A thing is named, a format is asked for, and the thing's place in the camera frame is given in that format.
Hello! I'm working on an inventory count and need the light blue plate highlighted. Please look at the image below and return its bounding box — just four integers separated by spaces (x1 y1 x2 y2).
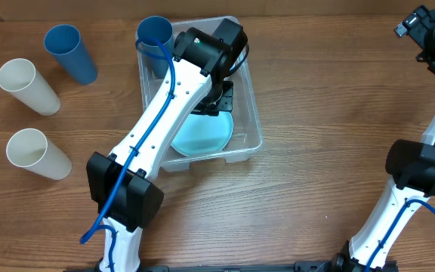
171 112 233 156

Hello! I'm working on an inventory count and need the dark blue cup front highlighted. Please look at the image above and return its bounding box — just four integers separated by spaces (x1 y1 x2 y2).
136 16 174 79

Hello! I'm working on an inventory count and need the dark blue cup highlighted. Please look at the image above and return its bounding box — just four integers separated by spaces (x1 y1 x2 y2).
44 24 97 85
136 16 174 79

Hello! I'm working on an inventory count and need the cream cup front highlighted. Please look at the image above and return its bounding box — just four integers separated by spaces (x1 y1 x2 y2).
6 128 73 180

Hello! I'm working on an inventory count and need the cream cup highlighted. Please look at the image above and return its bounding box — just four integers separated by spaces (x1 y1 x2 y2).
6 128 73 180
0 58 60 116

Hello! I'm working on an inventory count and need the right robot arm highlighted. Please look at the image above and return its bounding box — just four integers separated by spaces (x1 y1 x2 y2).
319 5 435 271

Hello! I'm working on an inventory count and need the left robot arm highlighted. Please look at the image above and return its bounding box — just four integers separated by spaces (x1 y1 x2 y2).
79 18 249 271

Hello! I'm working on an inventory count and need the right blue cable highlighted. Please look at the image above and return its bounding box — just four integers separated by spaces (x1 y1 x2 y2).
364 198 435 272

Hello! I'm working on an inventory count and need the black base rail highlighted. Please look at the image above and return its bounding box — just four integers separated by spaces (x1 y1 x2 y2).
138 261 331 272

